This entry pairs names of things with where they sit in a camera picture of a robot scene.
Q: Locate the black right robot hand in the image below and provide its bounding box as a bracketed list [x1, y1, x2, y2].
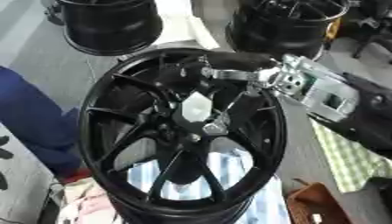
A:
[153, 52, 282, 136]

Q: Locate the black wheel rim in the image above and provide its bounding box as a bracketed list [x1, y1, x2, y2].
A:
[53, 0, 165, 57]
[225, 0, 353, 60]

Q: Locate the black spoked wheel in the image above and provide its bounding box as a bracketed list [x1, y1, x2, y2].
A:
[76, 47, 288, 224]

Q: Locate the white sheet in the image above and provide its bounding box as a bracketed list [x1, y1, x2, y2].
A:
[151, 0, 222, 51]

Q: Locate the blue and white striped cloth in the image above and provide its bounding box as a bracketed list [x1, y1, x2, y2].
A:
[125, 148, 294, 224]

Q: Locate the black chair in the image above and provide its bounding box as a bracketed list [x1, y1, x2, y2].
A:
[349, 0, 392, 60]

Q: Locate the brown woven basket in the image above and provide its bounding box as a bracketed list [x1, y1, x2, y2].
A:
[284, 181, 355, 224]

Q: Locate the pink and white bag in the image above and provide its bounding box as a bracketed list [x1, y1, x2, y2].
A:
[53, 177, 128, 224]

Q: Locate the person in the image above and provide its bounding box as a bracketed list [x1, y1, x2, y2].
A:
[0, 66, 95, 184]

